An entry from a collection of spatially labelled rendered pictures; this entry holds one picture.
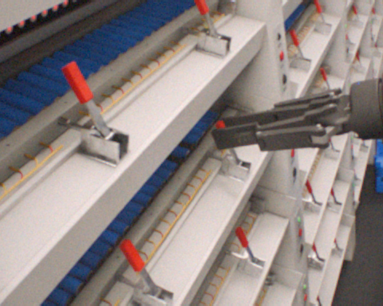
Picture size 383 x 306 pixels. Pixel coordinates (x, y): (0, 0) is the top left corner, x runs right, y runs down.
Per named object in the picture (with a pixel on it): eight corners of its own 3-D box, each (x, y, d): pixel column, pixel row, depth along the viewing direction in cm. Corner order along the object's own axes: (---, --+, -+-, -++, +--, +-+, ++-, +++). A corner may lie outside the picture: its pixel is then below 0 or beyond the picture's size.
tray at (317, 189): (344, 145, 160) (356, 109, 152) (302, 272, 113) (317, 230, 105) (286, 125, 165) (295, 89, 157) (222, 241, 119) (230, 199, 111)
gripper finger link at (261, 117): (263, 112, 68) (265, 110, 69) (219, 120, 72) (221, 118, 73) (270, 131, 69) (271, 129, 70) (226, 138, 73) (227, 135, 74)
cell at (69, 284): (38, 266, 55) (85, 289, 54) (29, 276, 54) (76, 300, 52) (37, 256, 54) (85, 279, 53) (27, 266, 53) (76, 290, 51)
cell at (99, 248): (68, 233, 60) (114, 253, 58) (60, 243, 59) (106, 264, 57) (68, 223, 59) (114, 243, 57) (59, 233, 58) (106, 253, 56)
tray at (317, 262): (345, 193, 169) (358, 161, 161) (306, 326, 122) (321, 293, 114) (291, 174, 174) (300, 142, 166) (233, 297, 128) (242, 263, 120)
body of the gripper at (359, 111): (389, 150, 57) (317, 159, 62) (395, 118, 64) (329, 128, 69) (377, 93, 54) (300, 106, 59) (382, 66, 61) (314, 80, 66)
